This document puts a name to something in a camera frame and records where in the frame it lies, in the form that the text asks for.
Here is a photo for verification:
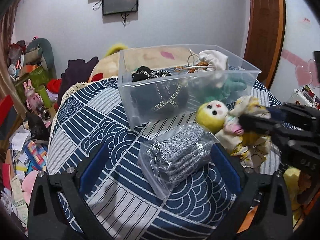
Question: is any blue white patterned cloth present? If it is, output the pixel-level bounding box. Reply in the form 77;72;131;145
46;67;283;240

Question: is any beige fleece blanket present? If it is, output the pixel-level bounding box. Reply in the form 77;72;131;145
88;46;190;83

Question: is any green bottle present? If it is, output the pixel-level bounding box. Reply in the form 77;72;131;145
37;85;52;108

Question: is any pink rabbit toy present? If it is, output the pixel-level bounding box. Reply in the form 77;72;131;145
23;79;43;111

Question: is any white drawstring pouch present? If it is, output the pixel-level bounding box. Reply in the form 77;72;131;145
186;50;228;73

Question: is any red box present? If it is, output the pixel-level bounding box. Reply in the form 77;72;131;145
0;95;14;125

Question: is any yellow-haired rag doll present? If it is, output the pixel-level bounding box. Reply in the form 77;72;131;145
196;95;271;168

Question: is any clear plastic storage bin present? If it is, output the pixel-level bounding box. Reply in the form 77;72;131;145
118;44;261;128

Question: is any yellow plush headband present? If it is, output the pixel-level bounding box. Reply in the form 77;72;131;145
105;43;128;57

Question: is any brown wooden door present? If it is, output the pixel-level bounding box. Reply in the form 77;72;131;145
244;0;286;89

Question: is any green knitted item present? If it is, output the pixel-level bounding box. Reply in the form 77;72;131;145
200;77;247;104

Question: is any green storage box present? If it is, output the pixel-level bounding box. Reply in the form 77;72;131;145
14;66;50;102

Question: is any black knit item with chain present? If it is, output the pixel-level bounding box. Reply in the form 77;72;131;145
131;80;189;116

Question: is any orange braided cord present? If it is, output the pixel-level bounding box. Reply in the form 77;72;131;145
175;61;216;74

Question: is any grey green plush toy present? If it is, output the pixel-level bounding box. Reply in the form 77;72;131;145
24;38;56;78

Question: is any bagged grey knit cloth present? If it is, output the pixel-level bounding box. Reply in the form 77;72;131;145
138;123;219;200

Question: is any small black wall monitor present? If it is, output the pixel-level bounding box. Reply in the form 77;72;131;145
103;0;138;16

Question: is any dark purple garment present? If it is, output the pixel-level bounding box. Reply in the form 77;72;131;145
57;56;99;106

